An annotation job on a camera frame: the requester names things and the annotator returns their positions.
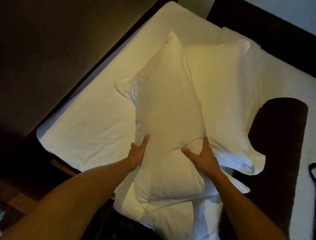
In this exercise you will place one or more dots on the person's left hand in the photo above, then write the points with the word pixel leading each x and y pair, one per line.
pixel 135 157

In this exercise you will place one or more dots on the person's right hand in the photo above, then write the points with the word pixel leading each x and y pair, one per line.
pixel 205 160

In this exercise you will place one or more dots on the person's right thumb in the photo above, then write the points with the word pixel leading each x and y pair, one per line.
pixel 188 153

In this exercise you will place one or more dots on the person's left thumb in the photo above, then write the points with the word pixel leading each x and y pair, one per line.
pixel 145 144

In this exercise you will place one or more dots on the white pillow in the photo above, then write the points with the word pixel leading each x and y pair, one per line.
pixel 177 220
pixel 167 111
pixel 222 99

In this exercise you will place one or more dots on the person's left forearm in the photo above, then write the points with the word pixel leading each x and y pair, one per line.
pixel 71 200

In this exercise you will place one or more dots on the person's right forearm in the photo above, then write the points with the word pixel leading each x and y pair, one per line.
pixel 243 207

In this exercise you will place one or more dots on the dark brown bed runner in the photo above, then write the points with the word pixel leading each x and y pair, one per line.
pixel 276 148

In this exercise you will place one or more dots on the dark headboard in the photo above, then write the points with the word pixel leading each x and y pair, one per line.
pixel 266 27

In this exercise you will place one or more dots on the dark wooden bed frame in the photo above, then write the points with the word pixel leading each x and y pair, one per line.
pixel 61 167

